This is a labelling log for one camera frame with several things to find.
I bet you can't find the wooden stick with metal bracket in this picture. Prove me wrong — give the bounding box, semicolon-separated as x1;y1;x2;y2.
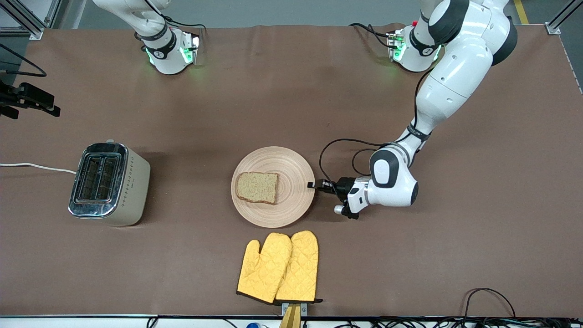
279;302;308;328

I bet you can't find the brown bread toast slice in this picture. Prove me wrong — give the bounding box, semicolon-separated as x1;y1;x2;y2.
235;172;279;205

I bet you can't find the aluminium frame profile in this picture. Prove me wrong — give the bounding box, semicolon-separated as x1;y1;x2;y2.
0;0;62;41
544;0;583;35

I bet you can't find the yellow quilted oven mitt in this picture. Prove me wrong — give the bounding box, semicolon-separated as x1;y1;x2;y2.
236;233;292;304
275;230;323;304

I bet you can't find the black right arm base cable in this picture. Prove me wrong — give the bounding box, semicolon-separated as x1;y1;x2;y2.
162;16;205;33

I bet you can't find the black cable bundle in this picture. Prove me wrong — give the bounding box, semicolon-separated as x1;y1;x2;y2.
337;318;583;328

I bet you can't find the black arm base cable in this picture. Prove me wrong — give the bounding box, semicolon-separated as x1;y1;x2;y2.
349;23;395;49
162;16;205;33

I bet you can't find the round light wooden plate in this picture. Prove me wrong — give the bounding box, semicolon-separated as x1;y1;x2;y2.
231;146;316;228

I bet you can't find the black looped cable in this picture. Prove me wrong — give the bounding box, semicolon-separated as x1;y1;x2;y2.
464;287;517;319

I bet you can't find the white toaster power cable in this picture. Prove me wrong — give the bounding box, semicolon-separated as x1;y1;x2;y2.
0;163;77;175

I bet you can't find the black left arm base cable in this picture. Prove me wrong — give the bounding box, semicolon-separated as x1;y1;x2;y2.
349;23;395;49

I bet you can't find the cream and chrome toaster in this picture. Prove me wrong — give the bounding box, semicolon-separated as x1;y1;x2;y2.
68;140;151;227

